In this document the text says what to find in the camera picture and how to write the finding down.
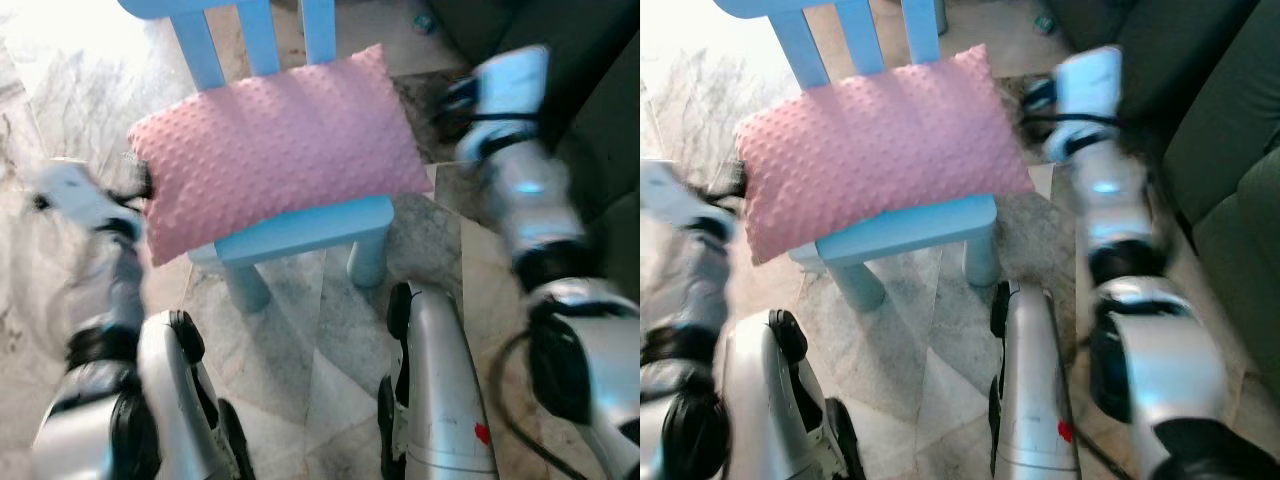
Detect pink dotted plush pillow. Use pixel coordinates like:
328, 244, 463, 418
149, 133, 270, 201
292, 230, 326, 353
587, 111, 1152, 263
735, 43, 1036, 266
128, 43, 433, 267

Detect dark green leather sofa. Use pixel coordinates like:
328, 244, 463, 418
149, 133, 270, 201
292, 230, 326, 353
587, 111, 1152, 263
430, 0, 641, 301
1040, 0, 1280, 341

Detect light blue child chair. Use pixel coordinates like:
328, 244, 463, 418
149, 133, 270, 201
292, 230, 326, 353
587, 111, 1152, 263
712, 0, 1001, 313
118, 0, 396, 313

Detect silver left robot leg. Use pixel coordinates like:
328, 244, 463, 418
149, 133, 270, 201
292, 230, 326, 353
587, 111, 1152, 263
720, 310, 866, 480
135, 310, 256, 480

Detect silver robot leg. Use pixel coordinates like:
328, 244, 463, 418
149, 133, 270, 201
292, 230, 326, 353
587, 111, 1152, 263
988, 280, 1081, 480
720, 310, 866, 480
135, 310, 256, 480
378, 282, 499, 480

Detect silver right robot leg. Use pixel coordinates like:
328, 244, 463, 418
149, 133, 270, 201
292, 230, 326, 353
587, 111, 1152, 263
988, 280, 1081, 480
378, 282, 499, 480

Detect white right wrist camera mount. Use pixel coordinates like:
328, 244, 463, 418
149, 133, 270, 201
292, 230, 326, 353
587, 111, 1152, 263
1050, 45, 1126, 161
455, 45, 551, 161

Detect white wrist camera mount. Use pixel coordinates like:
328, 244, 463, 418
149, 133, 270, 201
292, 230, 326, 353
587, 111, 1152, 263
30, 160, 141, 236
1050, 45, 1126, 161
455, 45, 551, 161
640, 160, 736, 241

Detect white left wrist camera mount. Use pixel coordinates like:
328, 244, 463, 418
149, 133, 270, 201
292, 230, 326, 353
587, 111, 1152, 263
30, 160, 141, 236
640, 160, 736, 241

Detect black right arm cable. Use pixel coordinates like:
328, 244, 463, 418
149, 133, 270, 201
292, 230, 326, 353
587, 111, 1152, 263
1072, 330, 1136, 480
485, 328, 566, 480

